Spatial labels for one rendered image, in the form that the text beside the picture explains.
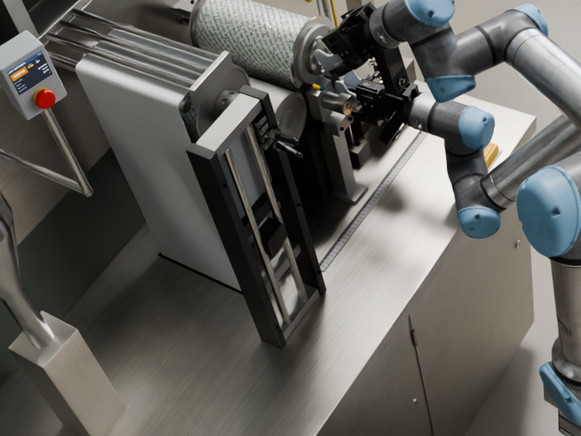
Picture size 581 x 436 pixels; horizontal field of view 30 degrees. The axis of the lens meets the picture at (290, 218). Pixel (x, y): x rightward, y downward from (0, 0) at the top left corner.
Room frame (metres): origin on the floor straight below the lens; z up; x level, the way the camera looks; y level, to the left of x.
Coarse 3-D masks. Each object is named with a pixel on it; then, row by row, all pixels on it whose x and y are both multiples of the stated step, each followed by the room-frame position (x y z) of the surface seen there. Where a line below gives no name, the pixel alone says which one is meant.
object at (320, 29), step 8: (320, 24) 1.60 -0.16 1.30; (312, 32) 1.57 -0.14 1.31; (320, 32) 1.59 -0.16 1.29; (328, 32) 1.60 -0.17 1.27; (304, 40) 1.56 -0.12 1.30; (312, 40) 1.57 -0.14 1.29; (304, 48) 1.55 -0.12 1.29; (304, 56) 1.55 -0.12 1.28; (304, 64) 1.54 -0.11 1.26; (304, 72) 1.54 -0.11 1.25; (304, 80) 1.54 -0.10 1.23; (312, 80) 1.55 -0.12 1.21
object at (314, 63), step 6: (318, 36) 1.58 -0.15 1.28; (312, 42) 1.57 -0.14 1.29; (318, 42) 1.56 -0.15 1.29; (312, 48) 1.56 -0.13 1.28; (318, 48) 1.56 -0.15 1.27; (324, 48) 1.58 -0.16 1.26; (312, 54) 1.55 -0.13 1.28; (306, 60) 1.55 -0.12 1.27; (312, 60) 1.54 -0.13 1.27; (306, 66) 1.55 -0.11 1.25; (312, 66) 1.54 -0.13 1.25; (318, 66) 1.55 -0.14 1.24; (312, 72) 1.54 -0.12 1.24; (318, 72) 1.55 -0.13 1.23
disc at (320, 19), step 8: (320, 16) 1.61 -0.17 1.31; (304, 24) 1.58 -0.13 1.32; (312, 24) 1.59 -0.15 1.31; (328, 24) 1.62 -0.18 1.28; (304, 32) 1.57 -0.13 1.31; (296, 40) 1.56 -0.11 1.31; (296, 48) 1.55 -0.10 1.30; (296, 56) 1.55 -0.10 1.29; (296, 64) 1.54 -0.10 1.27; (296, 72) 1.54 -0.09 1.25; (296, 80) 1.53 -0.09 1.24; (304, 88) 1.55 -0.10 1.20
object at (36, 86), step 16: (0, 48) 1.25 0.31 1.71; (16, 48) 1.23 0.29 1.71; (32, 48) 1.22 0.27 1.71; (0, 64) 1.21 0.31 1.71; (16, 64) 1.21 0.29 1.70; (32, 64) 1.22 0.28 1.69; (48, 64) 1.23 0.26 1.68; (0, 80) 1.23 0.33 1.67; (16, 80) 1.20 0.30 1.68; (32, 80) 1.21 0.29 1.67; (48, 80) 1.22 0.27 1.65; (16, 96) 1.20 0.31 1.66; (32, 96) 1.21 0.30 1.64; (48, 96) 1.20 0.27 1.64; (64, 96) 1.23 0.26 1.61; (32, 112) 1.20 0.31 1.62
